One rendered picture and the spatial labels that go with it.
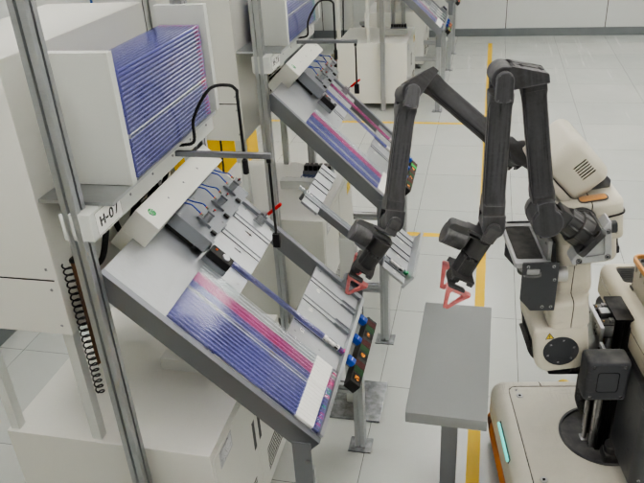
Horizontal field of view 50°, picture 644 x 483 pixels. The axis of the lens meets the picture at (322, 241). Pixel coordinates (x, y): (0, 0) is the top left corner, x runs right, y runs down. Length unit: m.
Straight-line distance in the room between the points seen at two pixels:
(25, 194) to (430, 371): 1.32
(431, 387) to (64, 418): 1.13
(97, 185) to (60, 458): 0.90
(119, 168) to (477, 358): 1.29
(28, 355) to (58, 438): 1.56
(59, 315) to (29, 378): 1.70
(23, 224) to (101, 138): 0.29
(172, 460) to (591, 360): 1.23
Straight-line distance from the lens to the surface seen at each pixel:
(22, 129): 1.73
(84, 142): 1.75
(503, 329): 3.53
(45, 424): 2.30
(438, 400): 2.18
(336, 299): 2.31
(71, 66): 1.70
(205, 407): 2.19
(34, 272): 1.88
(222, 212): 2.12
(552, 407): 2.70
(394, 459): 2.84
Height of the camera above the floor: 2.04
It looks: 28 degrees down
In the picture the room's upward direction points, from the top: 4 degrees counter-clockwise
